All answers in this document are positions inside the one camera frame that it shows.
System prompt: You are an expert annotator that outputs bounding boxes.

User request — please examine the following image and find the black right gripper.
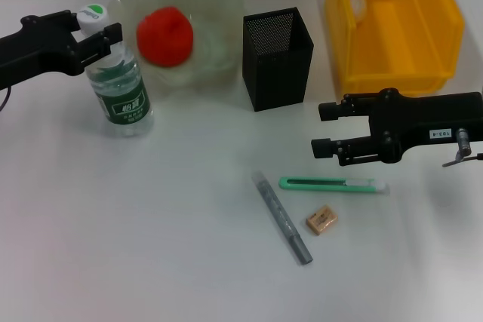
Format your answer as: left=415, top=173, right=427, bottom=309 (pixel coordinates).
left=310, top=87, right=483, bottom=167

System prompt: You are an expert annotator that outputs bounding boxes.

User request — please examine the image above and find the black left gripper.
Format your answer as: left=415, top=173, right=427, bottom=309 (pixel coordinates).
left=0, top=8, right=125, bottom=89

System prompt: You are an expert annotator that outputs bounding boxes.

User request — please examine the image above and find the green utility knife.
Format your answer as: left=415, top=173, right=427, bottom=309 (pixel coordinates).
left=278, top=176, right=389, bottom=195

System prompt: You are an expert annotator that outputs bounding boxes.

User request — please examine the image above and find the green label water bottle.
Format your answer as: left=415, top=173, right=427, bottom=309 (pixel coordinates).
left=77, top=3, right=155, bottom=139

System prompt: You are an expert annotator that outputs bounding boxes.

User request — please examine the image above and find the white paper ball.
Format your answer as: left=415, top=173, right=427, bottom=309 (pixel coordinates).
left=349, top=0, right=369, bottom=21

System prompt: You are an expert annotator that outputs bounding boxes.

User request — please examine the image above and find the black mesh pen holder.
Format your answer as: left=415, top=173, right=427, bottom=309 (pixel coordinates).
left=241, top=7, right=315, bottom=112

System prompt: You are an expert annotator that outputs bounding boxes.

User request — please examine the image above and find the tan eraser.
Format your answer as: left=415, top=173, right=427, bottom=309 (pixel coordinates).
left=304, top=204, right=339, bottom=238

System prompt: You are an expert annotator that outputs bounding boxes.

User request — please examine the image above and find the grey marker pen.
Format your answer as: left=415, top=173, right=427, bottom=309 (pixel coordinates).
left=251, top=170, right=314, bottom=265

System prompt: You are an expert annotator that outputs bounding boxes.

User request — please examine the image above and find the green glass fruit plate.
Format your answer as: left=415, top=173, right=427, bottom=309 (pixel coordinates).
left=107, top=0, right=246, bottom=93

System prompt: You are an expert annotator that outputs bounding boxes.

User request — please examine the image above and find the yellow plastic bin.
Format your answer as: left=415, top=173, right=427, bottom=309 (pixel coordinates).
left=325, top=0, right=466, bottom=99

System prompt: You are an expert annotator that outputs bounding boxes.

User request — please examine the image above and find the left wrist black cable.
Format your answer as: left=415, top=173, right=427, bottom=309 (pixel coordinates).
left=0, top=86, right=12, bottom=112

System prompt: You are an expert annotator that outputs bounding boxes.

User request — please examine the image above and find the right wrist grey cable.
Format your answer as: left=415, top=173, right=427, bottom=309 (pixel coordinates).
left=441, top=127, right=483, bottom=168

